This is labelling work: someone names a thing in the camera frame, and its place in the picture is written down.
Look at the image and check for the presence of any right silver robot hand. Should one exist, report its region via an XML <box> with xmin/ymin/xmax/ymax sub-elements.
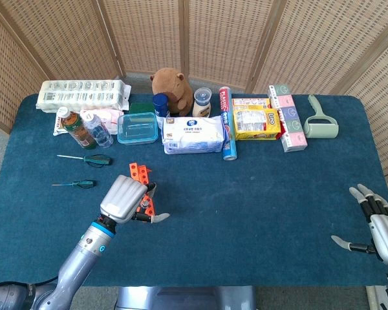
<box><xmin>330</xmin><ymin>183</ymin><xmax>388</xmax><ymax>264</ymax></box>

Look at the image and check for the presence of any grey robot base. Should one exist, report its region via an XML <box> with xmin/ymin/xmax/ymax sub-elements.
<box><xmin>114</xmin><ymin>285</ymin><xmax>257</xmax><ymax>310</ymax></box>

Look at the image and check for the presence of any orange tool rack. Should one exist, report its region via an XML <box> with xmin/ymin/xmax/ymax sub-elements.
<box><xmin>129</xmin><ymin>162</ymin><xmax>158</xmax><ymax>223</ymax></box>

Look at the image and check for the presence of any blue table cloth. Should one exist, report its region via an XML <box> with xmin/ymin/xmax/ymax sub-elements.
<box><xmin>0</xmin><ymin>93</ymin><xmax>388</xmax><ymax>288</ymax></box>

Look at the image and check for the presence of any pastel tissue pack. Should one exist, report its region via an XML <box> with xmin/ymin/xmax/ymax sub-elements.
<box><xmin>267</xmin><ymin>84</ymin><xmax>308</xmax><ymax>153</ymax></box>

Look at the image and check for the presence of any yellow snack bag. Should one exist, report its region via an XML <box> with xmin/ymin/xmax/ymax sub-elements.
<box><xmin>233</xmin><ymin>108</ymin><xmax>282</xmax><ymax>141</ymax></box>

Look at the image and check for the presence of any blue plastic wrap roll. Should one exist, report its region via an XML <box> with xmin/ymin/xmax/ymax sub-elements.
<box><xmin>218</xmin><ymin>86</ymin><xmax>239</xmax><ymax>161</ymax></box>

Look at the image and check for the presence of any red yellow snack box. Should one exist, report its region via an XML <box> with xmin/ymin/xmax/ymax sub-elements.
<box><xmin>232</xmin><ymin>98</ymin><xmax>272</xmax><ymax>110</ymax></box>

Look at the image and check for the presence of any white wet wipes pack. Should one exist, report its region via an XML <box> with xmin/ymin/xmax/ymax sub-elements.
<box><xmin>161</xmin><ymin>115</ymin><xmax>229</xmax><ymax>155</ymax></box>

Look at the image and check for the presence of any white bottle clear cap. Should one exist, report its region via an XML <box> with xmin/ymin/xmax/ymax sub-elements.
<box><xmin>191</xmin><ymin>87</ymin><xmax>213</xmax><ymax>119</ymax></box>

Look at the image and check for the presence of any brown capybara plush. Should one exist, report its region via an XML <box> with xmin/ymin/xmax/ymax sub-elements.
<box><xmin>149</xmin><ymin>67</ymin><xmax>195</xmax><ymax>117</ymax></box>

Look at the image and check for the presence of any blue white spray can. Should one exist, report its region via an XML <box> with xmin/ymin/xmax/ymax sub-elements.
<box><xmin>153</xmin><ymin>93</ymin><xmax>171</xmax><ymax>119</ymax></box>

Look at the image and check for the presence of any clear container teal lid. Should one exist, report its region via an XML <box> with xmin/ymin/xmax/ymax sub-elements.
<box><xmin>116</xmin><ymin>112</ymin><xmax>159</xmax><ymax>146</ymax></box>

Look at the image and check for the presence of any dark green sponge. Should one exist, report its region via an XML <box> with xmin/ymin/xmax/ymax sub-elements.
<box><xmin>128</xmin><ymin>102</ymin><xmax>156</xmax><ymax>114</ymax></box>

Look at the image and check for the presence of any white pink snack bag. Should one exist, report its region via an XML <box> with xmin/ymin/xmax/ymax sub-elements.
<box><xmin>52</xmin><ymin>108</ymin><xmax>125</xmax><ymax>136</ymax></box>

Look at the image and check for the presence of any clear water bottle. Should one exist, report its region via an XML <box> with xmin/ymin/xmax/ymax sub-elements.
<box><xmin>83</xmin><ymin>112</ymin><xmax>114</xmax><ymax>149</ymax></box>

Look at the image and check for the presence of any wicker folding screen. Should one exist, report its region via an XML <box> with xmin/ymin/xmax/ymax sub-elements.
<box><xmin>0</xmin><ymin>0</ymin><xmax>388</xmax><ymax>177</ymax></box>

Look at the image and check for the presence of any green tea bottle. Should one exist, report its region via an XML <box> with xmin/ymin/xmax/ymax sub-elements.
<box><xmin>58</xmin><ymin>107</ymin><xmax>97</xmax><ymax>150</ymax></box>

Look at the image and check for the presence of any long green-handled screwdriver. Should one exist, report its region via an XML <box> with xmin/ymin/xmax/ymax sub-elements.
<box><xmin>56</xmin><ymin>154</ymin><xmax>113</xmax><ymax>168</ymax></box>

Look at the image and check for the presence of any short green-handled screwdriver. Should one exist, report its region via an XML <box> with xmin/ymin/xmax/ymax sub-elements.
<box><xmin>51</xmin><ymin>180</ymin><xmax>97</xmax><ymax>189</ymax></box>

